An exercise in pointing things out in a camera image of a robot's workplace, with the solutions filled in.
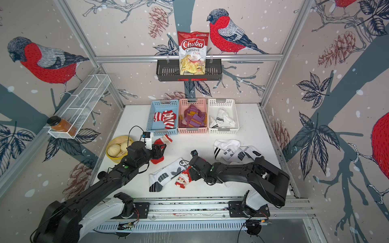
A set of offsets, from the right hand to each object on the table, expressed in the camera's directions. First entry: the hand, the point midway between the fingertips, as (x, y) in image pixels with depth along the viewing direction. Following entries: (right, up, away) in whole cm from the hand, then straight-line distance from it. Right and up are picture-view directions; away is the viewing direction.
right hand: (194, 169), depth 87 cm
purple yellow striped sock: (0, +30, +20) cm, 36 cm away
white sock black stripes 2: (+19, +10, +8) cm, 23 cm away
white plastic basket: (+26, +25, +19) cm, 40 cm away
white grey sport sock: (+32, +7, +5) cm, 33 cm away
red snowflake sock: (-22, +15, +11) cm, 29 cm away
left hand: (-16, +17, -4) cm, 24 cm away
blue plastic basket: (-29, +40, +30) cm, 58 cm away
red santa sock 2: (-6, -4, -3) cm, 8 cm away
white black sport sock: (-20, -4, -5) cm, 21 cm away
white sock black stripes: (+13, +26, +19) cm, 35 cm away
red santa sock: (-20, +30, +24) cm, 44 cm away
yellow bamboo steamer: (-47, +11, +2) cm, 48 cm away
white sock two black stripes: (+20, +33, +26) cm, 47 cm away
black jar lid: (-47, +1, -11) cm, 49 cm away
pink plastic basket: (+3, +42, +31) cm, 52 cm away
